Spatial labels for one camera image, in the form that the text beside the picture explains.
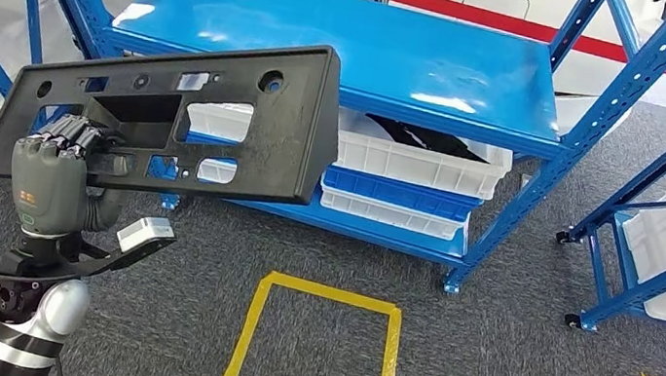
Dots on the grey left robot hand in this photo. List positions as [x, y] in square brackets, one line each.
[49, 192]

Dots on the black plastic plate bracket part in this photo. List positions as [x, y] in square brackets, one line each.
[289, 128]

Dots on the blue plastic crate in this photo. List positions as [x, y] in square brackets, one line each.
[397, 192]

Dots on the black plastic trim piece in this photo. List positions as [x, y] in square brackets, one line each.
[437, 139]

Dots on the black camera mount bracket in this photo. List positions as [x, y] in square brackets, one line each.
[101, 265]

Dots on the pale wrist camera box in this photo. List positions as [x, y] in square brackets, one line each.
[145, 234]

